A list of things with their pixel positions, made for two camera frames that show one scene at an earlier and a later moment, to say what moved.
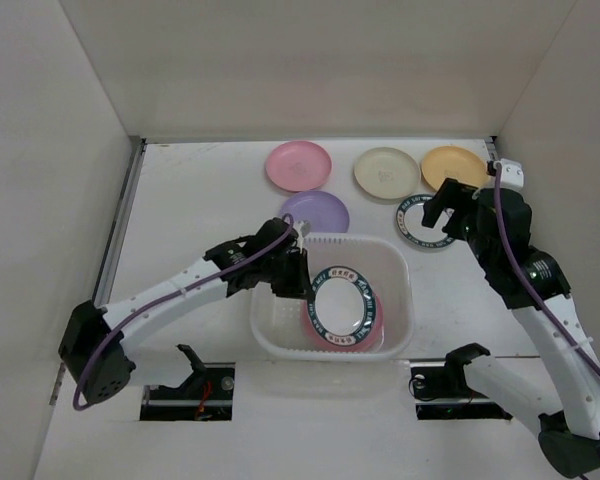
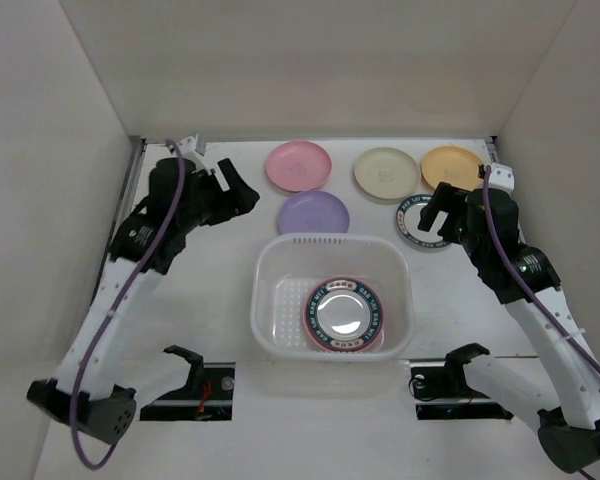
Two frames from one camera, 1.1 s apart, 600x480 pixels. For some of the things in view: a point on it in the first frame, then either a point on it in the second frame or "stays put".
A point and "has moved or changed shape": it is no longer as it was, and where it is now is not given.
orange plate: x=456 y=163 stays put
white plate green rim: x=341 y=306 has moved or changed shape
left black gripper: x=301 y=285 -> x=242 y=196
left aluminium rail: x=117 y=230 stays put
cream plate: x=387 y=173 stays put
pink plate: x=298 y=166 stays put
